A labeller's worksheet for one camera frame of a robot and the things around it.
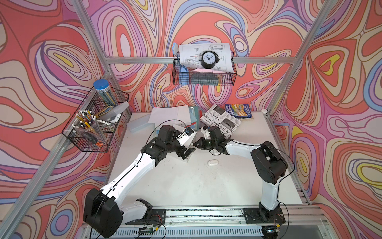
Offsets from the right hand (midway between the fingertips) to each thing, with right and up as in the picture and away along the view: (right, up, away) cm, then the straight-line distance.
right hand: (194, 147), depth 93 cm
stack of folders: (+2, +23, +22) cm, 32 cm away
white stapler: (-40, +19, -21) cm, 49 cm away
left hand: (-3, +5, -15) cm, 16 cm away
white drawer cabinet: (-4, +7, -25) cm, 27 cm away
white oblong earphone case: (+12, -9, -2) cm, 15 cm away
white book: (-13, +21, +15) cm, 29 cm away
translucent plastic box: (-43, +16, +19) cm, 50 cm away
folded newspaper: (+16, +21, +15) cm, 30 cm away
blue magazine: (+37, +25, +22) cm, 50 cm away
